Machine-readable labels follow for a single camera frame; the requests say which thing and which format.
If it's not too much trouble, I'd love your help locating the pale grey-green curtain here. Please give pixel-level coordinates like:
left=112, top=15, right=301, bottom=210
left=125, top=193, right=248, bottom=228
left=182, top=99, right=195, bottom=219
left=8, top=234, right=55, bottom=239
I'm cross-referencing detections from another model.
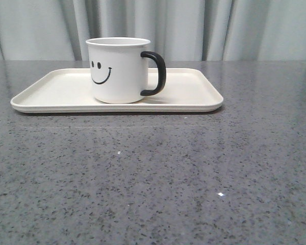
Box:
left=0, top=1, right=306, bottom=61

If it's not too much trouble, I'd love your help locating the cream rectangular plastic tray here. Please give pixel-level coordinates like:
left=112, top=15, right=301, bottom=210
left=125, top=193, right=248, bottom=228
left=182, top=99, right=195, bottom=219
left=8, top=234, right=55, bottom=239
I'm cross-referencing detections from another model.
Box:
left=11, top=68, right=223, bottom=113

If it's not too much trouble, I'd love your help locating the white smiley mug black handle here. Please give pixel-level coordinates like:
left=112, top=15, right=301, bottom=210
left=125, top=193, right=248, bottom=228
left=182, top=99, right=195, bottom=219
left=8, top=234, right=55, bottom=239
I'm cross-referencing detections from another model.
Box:
left=86, top=37, right=167, bottom=104

